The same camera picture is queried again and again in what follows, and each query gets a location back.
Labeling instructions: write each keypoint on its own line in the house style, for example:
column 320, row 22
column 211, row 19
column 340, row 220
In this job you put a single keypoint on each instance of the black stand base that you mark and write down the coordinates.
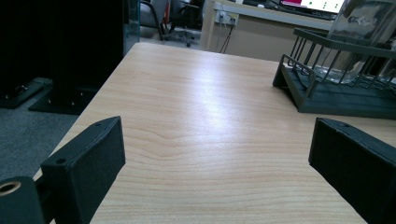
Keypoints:
column 62, row 102

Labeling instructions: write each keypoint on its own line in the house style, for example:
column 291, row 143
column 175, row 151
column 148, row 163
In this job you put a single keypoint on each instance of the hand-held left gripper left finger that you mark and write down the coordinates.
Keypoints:
column 84, row 168

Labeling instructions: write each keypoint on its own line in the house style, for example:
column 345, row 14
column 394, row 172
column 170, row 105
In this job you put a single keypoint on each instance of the black floor plate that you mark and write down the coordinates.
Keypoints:
column 18, row 93

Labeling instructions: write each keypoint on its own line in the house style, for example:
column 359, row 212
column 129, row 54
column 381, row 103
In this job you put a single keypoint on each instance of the dark glass-sided cabinet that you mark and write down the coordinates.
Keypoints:
column 131, row 25

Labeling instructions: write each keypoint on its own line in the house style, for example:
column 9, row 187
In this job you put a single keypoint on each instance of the grey office chair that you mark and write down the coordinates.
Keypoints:
column 154, row 15

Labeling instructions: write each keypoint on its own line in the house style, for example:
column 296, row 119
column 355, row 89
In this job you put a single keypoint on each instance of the black office chair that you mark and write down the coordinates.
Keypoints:
column 186, row 18

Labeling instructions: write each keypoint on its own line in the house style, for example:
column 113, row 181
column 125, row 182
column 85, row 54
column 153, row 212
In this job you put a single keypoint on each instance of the white power outlet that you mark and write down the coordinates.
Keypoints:
column 226, row 18

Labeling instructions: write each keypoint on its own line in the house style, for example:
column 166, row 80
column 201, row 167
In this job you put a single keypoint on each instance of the beige wooden desk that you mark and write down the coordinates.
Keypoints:
column 258, row 34

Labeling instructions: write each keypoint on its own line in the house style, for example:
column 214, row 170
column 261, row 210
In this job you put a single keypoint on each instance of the clear bottle grey cap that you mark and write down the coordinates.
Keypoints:
column 361, row 25

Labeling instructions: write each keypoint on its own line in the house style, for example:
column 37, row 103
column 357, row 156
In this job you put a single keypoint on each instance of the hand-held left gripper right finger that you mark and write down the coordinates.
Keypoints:
column 358, row 168

